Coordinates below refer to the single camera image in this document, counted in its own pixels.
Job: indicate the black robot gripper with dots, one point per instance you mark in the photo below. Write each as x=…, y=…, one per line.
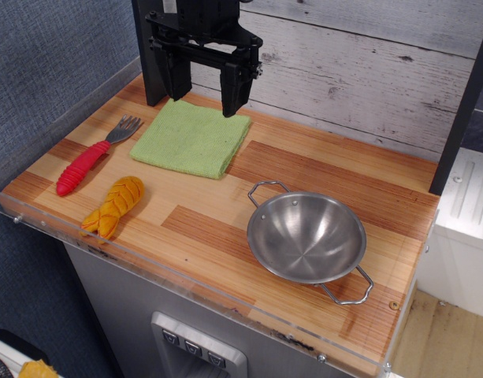
x=207, y=33

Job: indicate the red handled metal fork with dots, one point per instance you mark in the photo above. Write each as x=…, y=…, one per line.
x=75, y=173

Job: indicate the green cloth napkin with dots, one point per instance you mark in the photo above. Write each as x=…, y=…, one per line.
x=191, y=139

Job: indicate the orange plush fish toy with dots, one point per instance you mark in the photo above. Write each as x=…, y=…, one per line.
x=122, y=197

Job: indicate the silver dispenser panel with buttons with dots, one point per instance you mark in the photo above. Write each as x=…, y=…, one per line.
x=187, y=352

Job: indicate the white ribbed appliance right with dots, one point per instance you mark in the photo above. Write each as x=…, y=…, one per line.
x=451, y=266

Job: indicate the yellow object at bottom left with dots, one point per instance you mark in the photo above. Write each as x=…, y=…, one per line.
x=37, y=369

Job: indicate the black vertical post left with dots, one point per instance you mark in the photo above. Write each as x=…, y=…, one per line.
x=145, y=31

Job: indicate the black vertical post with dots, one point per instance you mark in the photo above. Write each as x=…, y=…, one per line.
x=145, y=31
x=458, y=129

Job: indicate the stainless steel bowl with handles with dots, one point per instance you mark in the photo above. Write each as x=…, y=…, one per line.
x=306, y=237

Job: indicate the clear acrylic guard rail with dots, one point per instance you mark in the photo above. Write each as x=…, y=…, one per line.
x=183, y=251

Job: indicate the black vertical post right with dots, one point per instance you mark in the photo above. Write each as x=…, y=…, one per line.
x=458, y=129

